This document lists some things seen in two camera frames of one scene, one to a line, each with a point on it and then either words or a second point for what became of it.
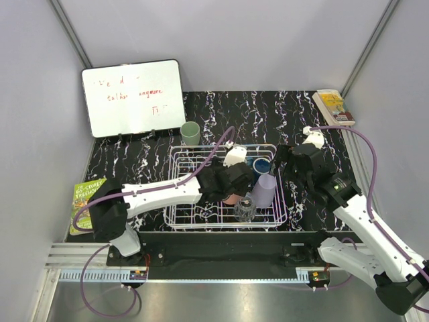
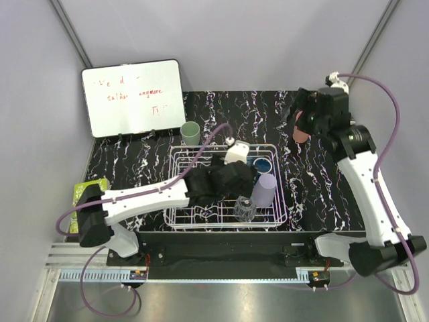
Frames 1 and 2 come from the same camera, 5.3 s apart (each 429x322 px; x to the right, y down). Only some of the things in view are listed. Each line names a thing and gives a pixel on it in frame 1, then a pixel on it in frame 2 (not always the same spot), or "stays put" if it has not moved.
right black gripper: (283, 153) → (303, 99)
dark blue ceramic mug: (261, 166) stays put
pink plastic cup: (232, 199) → (299, 135)
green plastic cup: (190, 133) stays put
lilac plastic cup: (263, 190) stays put
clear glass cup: (244, 209) stays put
